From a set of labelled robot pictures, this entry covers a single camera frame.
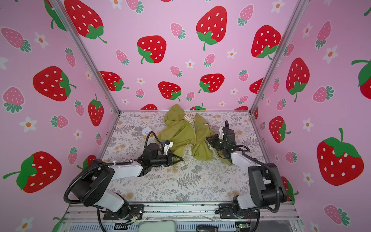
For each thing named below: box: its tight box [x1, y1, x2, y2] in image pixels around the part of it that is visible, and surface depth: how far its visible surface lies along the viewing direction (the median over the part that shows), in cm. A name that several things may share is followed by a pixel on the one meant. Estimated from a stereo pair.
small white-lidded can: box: [141, 127, 153, 136], surface depth 103 cm
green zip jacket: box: [158, 103, 233, 168], surface depth 100 cm
